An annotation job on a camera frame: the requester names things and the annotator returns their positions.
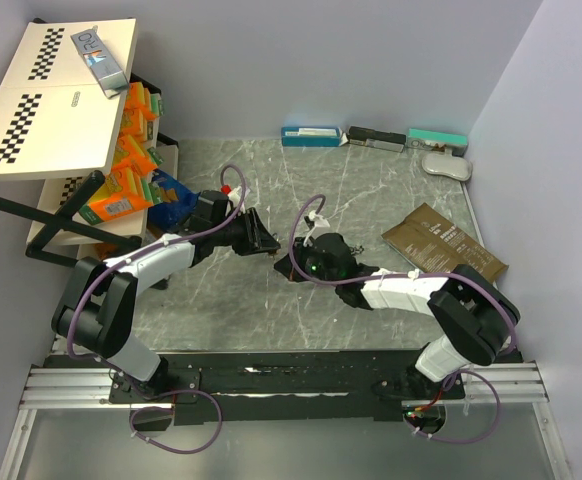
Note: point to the grey white pouch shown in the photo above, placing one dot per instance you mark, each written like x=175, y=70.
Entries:
x=449, y=166

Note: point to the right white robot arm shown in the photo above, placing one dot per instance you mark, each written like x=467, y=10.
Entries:
x=476, y=319

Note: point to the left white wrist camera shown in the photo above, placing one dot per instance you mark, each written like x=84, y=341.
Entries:
x=235, y=194

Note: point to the key bunch with panda charm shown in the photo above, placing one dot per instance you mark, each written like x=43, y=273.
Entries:
x=356, y=250

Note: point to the silver blue carton box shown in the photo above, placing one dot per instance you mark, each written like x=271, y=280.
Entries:
x=101, y=63

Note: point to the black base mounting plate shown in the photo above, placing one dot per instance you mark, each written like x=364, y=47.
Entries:
x=200, y=387

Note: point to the teal flat box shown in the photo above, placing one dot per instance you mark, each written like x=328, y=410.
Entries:
x=437, y=141

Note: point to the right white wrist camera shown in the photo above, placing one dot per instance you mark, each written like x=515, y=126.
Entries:
x=317, y=225

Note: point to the brown foil package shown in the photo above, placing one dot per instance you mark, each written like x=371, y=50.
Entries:
x=432, y=243

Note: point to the checkerboard calibration board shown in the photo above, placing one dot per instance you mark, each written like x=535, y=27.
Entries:
x=55, y=120

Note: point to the orange snack bag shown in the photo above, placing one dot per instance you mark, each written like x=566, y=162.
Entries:
x=105, y=250

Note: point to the black frame white shelf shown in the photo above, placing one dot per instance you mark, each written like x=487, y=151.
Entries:
x=55, y=218

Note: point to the blue doritos chip bag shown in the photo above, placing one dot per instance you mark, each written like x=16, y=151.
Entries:
x=177, y=202

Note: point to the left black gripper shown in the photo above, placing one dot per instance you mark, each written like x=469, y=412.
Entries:
x=257, y=238

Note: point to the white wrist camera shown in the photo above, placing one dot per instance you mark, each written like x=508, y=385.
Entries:
x=235, y=194
x=317, y=225

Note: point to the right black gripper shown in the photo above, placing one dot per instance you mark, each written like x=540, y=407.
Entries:
x=300, y=251

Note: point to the stacked orange snack boxes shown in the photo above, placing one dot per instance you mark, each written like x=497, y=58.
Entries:
x=137, y=137

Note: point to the orange green snack box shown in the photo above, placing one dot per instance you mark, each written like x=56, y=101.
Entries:
x=123, y=193

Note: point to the blue flat box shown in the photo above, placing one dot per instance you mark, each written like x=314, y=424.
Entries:
x=313, y=137

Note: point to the black flat box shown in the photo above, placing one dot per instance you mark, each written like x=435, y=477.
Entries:
x=370, y=138

